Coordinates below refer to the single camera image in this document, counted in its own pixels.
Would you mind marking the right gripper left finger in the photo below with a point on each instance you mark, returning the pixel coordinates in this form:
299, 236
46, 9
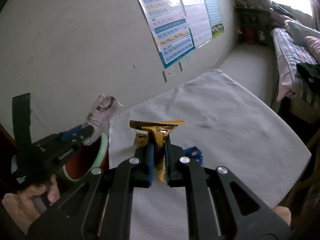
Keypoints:
143, 166

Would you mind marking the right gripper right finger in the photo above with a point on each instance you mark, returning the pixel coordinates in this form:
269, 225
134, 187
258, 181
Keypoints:
176, 164

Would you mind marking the gold foil wrapper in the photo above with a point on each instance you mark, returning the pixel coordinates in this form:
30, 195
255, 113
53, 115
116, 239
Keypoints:
158, 132

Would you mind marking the white patterned paper wrapper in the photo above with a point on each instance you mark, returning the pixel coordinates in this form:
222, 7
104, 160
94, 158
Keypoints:
99, 116

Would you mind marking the green rimmed red trash bin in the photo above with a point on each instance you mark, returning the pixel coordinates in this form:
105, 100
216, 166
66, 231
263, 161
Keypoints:
85, 159

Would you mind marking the person's left hand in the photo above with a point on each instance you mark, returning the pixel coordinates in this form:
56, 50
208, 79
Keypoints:
21, 208

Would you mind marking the small blue wrapper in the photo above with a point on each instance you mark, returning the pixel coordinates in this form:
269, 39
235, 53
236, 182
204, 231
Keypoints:
194, 153

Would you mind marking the white table cloth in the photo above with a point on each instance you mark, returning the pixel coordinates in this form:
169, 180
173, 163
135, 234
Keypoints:
252, 158

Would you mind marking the bed with plaid sheet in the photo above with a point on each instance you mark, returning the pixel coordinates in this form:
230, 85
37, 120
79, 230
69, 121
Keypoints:
288, 36

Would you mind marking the black garment on bed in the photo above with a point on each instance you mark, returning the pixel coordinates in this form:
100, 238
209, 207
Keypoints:
310, 74

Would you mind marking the dark bedside cabinet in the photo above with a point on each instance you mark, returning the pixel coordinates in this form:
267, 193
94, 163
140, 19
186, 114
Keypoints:
253, 24

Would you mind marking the pink floral pillow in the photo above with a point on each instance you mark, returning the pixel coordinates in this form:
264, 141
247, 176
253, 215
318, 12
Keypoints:
313, 45

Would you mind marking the green bordered wall poster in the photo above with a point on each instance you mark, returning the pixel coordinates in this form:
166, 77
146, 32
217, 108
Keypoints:
214, 16

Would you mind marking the white chart wall poster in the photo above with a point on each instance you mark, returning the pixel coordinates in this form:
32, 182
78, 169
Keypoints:
198, 20

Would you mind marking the blue pinyin wall poster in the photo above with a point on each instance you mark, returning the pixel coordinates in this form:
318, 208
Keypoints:
169, 27

